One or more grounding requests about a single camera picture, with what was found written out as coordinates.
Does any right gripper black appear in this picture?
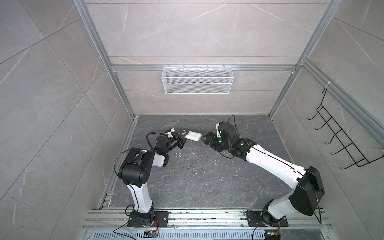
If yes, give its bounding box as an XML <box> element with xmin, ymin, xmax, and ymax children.
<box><xmin>200</xmin><ymin>131</ymin><xmax>232</xmax><ymax>152</ymax></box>

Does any white remote control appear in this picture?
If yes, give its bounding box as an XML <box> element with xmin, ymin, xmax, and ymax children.
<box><xmin>185</xmin><ymin>131</ymin><xmax>202</xmax><ymax>142</ymax></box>

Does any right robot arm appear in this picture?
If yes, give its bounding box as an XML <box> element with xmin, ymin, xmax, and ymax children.
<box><xmin>202</xmin><ymin>122</ymin><xmax>325</xmax><ymax>226</ymax></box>

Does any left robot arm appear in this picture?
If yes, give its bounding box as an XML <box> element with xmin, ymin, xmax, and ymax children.
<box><xmin>114</xmin><ymin>129</ymin><xmax>187</xmax><ymax>226</ymax></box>

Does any left green circuit board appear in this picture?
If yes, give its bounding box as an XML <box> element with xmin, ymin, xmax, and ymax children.
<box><xmin>144</xmin><ymin>230</ymin><xmax>159</xmax><ymax>239</ymax></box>

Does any green circuit board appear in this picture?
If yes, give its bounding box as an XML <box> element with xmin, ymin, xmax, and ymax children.
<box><xmin>144</xmin><ymin>230</ymin><xmax>159</xmax><ymax>239</ymax></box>
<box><xmin>265</xmin><ymin>230</ymin><xmax>281</xmax><ymax>240</ymax></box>

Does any right green circuit board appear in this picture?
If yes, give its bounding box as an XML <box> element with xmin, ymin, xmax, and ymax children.
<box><xmin>265</xmin><ymin>230</ymin><xmax>281</xmax><ymax>240</ymax></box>

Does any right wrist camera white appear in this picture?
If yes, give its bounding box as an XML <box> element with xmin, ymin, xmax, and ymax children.
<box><xmin>216</xmin><ymin>123</ymin><xmax>220</xmax><ymax>137</ymax></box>

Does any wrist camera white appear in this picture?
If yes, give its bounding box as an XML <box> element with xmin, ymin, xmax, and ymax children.
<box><xmin>166</xmin><ymin>128</ymin><xmax>175</xmax><ymax>139</ymax></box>
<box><xmin>216</xmin><ymin>123</ymin><xmax>220</xmax><ymax>137</ymax></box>

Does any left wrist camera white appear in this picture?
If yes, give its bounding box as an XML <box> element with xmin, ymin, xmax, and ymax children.
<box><xmin>166</xmin><ymin>128</ymin><xmax>175</xmax><ymax>139</ymax></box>

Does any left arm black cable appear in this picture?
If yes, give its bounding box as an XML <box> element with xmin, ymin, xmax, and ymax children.
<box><xmin>145</xmin><ymin>132</ymin><xmax>167</xmax><ymax>149</ymax></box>

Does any white wire mesh basket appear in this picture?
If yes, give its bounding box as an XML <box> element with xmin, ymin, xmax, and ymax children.
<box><xmin>162</xmin><ymin>67</ymin><xmax>234</xmax><ymax>95</ymax></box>

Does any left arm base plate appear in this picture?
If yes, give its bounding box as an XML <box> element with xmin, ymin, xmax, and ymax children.
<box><xmin>128</xmin><ymin>211</ymin><xmax>169</xmax><ymax>228</ymax></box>

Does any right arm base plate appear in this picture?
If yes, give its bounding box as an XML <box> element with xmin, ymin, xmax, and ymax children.
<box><xmin>245</xmin><ymin>210</ymin><xmax>289</xmax><ymax>227</ymax></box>

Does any black wire hook rack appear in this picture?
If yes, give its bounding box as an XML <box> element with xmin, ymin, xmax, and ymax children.
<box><xmin>307</xmin><ymin>88</ymin><xmax>384</xmax><ymax>170</ymax></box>

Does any aluminium mounting rail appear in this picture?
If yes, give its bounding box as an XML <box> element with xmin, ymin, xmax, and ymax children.
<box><xmin>81</xmin><ymin>208</ymin><xmax>332</xmax><ymax>230</ymax></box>

